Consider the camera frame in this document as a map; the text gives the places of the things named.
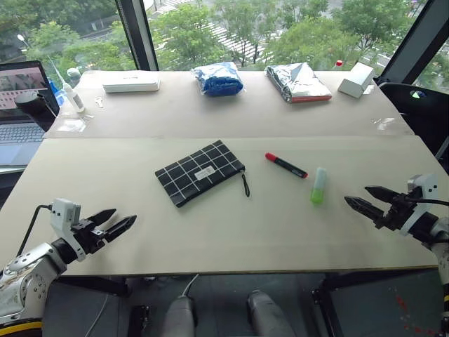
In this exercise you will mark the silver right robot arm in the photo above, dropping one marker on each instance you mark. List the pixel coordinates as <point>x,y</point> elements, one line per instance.
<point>443,252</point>

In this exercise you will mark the black window frame pillar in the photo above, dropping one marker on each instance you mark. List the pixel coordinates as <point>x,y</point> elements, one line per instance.
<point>137,35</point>

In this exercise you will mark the red black marker pen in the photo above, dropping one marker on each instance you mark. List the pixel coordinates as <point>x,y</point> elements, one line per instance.
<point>286,165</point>

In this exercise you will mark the black slanted window frame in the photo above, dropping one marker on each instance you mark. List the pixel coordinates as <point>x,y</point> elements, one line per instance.
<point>417,38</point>

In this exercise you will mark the grey laptop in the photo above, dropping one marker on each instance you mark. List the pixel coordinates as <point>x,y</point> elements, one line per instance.
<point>21,137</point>

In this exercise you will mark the black device with green light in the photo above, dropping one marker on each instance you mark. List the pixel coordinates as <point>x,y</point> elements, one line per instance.
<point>421,116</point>

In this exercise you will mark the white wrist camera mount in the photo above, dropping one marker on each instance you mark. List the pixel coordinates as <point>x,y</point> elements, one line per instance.
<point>426,186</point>
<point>61,214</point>

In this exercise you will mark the pale green round object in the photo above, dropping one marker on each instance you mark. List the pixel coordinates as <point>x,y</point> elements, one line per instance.
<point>73,74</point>

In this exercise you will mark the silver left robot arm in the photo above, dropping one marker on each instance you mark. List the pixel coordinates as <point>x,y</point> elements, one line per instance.
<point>28,274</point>

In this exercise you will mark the white nozzle glue bottle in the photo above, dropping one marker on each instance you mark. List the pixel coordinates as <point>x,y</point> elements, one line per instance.
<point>74,98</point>

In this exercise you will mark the grey rounded shape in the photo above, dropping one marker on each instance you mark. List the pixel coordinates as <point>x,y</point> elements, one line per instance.
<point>180,317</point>
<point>266,316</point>

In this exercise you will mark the flat white box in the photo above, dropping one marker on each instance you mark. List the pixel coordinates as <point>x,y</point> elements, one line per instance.
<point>129,85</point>

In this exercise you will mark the blue plastic-wrapped package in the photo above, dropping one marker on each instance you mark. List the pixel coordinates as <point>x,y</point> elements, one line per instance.
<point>221,82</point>

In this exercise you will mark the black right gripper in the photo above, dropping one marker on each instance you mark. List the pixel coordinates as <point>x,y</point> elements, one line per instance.
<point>396,216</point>

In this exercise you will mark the clear plastic tape patch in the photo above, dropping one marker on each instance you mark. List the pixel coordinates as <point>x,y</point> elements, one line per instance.
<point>386,123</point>
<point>72,125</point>

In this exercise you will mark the small white cardboard box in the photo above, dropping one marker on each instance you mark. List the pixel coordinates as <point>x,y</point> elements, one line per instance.
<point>350,87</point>

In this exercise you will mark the blue plastic sheet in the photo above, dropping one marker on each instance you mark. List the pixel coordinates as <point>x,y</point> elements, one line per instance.
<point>56,93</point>

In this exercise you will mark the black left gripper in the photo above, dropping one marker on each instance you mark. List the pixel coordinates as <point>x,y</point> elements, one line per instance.
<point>89,238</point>

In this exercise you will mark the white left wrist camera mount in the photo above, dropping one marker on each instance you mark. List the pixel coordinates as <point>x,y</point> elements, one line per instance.
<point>61,214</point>

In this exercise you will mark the black cylindrical controller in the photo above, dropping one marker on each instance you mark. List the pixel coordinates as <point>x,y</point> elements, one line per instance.
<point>35,112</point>

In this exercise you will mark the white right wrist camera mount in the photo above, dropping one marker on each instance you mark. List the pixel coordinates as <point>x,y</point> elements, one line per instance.
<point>426,186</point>

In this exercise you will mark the small white key piece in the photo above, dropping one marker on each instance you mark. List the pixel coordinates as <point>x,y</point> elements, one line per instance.
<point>99,102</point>

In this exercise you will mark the black grid pencil pouch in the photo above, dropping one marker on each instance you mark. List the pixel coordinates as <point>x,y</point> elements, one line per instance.
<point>182,179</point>

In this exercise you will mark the silver foil package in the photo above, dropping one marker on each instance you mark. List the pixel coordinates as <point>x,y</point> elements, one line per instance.
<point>298,82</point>

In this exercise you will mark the green glue stick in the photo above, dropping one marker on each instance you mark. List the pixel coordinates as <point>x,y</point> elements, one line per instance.
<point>318,189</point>

